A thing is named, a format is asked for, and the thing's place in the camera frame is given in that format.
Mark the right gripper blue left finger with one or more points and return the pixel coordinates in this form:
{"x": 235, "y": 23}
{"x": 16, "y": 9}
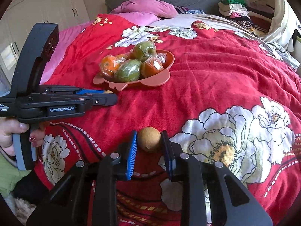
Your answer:
{"x": 86, "y": 195}

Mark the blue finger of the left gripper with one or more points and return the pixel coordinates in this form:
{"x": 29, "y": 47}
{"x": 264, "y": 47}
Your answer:
{"x": 83, "y": 91}

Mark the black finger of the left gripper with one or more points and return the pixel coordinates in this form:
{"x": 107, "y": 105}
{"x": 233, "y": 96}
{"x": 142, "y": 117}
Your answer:
{"x": 104, "y": 99}

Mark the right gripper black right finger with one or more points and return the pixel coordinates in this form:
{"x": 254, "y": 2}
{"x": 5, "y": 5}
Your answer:
{"x": 230, "y": 201}

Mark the orange outside bowl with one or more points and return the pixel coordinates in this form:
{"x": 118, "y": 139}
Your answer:
{"x": 109, "y": 65}

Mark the larger brown round fruit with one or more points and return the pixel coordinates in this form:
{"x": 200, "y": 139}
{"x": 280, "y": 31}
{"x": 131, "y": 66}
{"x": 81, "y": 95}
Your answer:
{"x": 149, "y": 139}

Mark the large green fruit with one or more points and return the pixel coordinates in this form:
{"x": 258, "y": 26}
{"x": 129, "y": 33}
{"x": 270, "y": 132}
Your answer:
{"x": 144, "y": 50}

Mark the green sleeve forearm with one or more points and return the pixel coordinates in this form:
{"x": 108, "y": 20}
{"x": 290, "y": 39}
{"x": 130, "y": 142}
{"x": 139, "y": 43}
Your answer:
{"x": 10, "y": 174}

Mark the left hand painted nails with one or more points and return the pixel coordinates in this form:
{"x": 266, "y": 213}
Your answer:
{"x": 10, "y": 126}

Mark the green wrapped fruit in bowl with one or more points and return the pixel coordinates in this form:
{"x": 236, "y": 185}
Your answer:
{"x": 129, "y": 71}

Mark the wrapped orange rear bowl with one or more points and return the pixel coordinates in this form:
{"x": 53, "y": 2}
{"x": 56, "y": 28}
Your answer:
{"x": 123, "y": 57}

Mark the pink blanket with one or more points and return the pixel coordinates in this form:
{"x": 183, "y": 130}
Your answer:
{"x": 67, "y": 36}

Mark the wrapped orange left bowl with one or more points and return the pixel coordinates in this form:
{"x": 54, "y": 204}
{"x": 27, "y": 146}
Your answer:
{"x": 151, "y": 67}

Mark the pink flower-shaped fruit bowl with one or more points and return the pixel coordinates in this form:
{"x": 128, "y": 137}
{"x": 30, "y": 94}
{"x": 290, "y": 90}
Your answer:
{"x": 157, "y": 80}

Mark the dark red wrapped fruit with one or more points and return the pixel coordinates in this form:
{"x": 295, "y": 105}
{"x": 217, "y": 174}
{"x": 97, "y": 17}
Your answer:
{"x": 162, "y": 57}

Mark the white wardrobe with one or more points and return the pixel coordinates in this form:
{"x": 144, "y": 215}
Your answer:
{"x": 19, "y": 19}

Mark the magenta pillow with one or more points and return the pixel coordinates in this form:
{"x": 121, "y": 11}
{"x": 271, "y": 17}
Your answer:
{"x": 155, "y": 7}

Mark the beige sheet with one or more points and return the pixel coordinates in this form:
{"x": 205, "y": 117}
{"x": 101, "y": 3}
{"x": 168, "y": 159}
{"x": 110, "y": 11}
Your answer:
{"x": 214, "y": 21}

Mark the crumpled striped cloth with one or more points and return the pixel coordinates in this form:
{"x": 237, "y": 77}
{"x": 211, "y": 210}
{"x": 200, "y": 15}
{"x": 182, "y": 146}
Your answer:
{"x": 276, "y": 51}

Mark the pile of folded clothes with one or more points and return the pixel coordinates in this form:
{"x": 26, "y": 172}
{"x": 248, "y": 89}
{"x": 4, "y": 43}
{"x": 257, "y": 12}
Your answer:
{"x": 255, "y": 17}

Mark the cream curtain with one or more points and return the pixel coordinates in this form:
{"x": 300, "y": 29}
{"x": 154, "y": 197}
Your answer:
{"x": 283, "y": 25}

